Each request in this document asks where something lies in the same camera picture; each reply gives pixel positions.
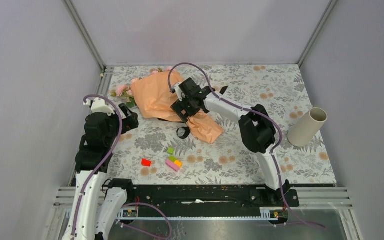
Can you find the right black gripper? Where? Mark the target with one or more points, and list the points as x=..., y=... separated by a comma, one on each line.
x=179, y=106

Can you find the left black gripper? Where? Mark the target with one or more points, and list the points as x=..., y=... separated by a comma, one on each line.
x=131, y=122

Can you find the peach paper flower bouquet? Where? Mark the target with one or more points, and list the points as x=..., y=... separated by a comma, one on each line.
x=154, y=100

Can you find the black gold-lettered ribbon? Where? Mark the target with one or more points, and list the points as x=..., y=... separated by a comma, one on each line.
x=201, y=125

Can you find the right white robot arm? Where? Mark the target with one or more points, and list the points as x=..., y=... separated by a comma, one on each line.
x=257, y=132

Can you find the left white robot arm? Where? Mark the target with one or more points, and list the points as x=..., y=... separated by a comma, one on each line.
x=88, y=221

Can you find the beige cylindrical vase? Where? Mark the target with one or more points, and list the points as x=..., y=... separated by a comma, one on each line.
x=307, y=127

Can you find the floral patterned table mat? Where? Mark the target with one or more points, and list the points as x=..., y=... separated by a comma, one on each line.
x=208, y=149

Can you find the red block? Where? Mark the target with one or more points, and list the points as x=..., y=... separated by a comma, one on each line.
x=146, y=162

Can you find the green cube block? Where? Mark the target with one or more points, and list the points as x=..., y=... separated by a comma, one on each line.
x=170, y=151

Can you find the green studded brick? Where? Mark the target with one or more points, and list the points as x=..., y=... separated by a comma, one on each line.
x=172, y=159

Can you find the pink flat block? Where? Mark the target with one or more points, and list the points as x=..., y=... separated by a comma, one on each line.
x=172, y=165

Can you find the yellow studded brick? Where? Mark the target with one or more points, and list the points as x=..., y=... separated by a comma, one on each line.
x=178, y=163

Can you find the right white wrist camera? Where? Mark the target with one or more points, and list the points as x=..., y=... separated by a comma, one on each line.
x=177, y=90

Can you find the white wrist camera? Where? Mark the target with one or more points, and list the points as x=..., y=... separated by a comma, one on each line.
x=177, y=90
x=99, y=105

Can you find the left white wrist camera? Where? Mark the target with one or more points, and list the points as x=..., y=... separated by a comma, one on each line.
x=99, y=105

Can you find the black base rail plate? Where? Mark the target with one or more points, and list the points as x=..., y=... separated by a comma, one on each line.
x=211, y=201

